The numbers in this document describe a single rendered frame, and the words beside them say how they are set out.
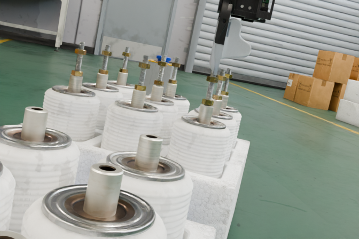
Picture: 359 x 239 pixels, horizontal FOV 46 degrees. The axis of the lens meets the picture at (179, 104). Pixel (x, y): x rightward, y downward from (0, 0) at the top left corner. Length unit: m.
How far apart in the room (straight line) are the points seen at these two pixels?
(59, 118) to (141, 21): 5.24
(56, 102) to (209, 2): 5.45
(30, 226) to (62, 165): 0.14
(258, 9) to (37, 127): 0.38
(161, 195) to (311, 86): 4.19
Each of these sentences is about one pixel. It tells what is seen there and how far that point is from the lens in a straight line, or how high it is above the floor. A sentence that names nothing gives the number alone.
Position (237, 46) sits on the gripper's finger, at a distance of 0.67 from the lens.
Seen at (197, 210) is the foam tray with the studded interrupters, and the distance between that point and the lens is 0.66.
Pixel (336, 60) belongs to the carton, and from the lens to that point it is 4.61.
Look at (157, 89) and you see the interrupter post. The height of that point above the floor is 0.28.
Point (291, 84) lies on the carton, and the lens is 4.93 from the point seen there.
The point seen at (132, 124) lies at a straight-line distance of 0.69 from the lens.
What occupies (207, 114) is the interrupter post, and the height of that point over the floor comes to 0.27.
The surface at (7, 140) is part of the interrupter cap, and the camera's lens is 0.42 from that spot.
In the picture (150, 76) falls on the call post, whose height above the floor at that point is 0.27.
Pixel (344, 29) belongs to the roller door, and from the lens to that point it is 7.03.
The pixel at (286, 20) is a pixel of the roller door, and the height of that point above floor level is 1.01.
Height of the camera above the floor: 0.37
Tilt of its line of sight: 8 degrees down
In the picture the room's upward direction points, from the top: 11 degrees clockwise
